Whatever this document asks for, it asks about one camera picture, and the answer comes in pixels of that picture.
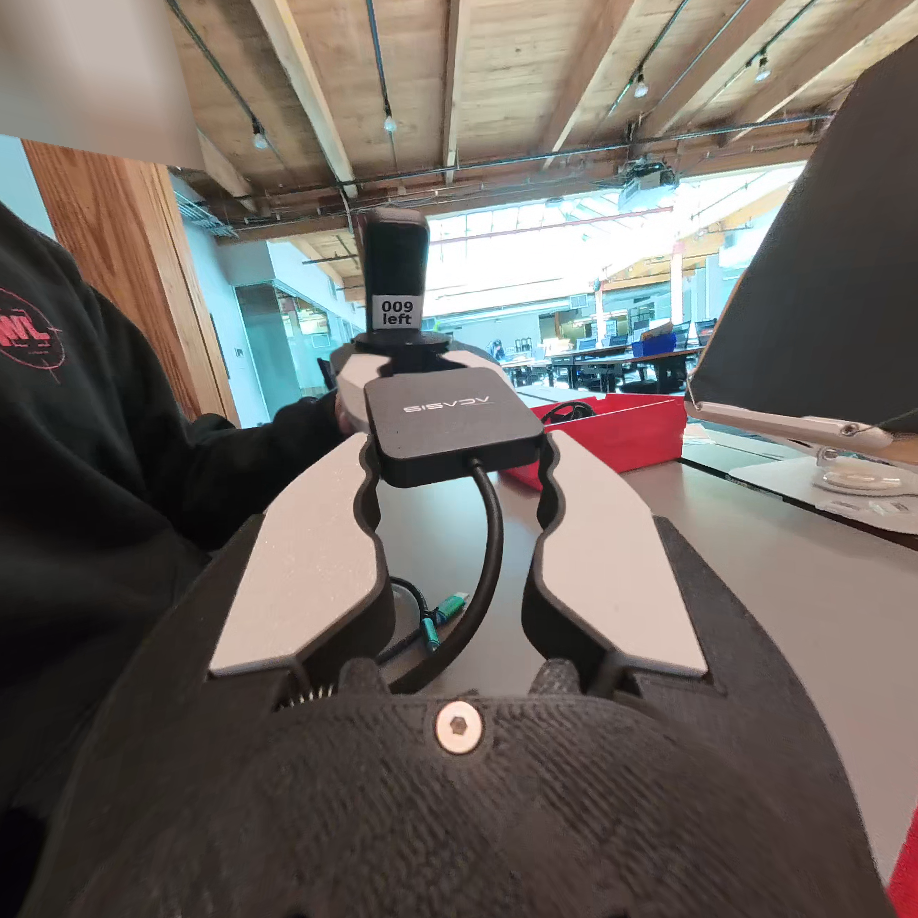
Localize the person's left forearm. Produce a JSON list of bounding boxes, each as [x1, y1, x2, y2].
[[190, 394, 347, 517]]

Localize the black USB hub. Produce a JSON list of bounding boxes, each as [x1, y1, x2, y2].
[[363, 369, 546, 695]]

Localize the row of office desks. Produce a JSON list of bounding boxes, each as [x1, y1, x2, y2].
[[502, 337, 718, 395]]

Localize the empty red bin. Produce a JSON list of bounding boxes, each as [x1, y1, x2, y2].
[[888, 807, 918, 918]]

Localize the ceiling projector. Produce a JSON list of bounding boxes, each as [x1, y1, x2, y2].
[[618, 164, 680, 211]]

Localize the black panel with wooden back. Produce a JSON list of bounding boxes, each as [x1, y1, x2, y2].
[[685, 43, 918, 435]]

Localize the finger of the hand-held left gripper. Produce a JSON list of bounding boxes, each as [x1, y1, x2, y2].
[[439, 343, 509, 388], [331, 346, 388, 435]]

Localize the red bin with cables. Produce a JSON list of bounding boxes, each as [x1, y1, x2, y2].
[[502, 394, 687, 490]]

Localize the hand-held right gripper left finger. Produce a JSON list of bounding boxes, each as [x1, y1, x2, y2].
[[208, 430, 397, 678]]

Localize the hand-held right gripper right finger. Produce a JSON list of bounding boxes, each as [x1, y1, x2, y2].
[[521, 429, 710, 697]]

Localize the person's black clothed torso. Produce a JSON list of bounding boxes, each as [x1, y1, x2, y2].
[[0, 201, 288, 918]]

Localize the grey desk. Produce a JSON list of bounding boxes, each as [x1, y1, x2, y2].
[[373, 387, 918, 883]]

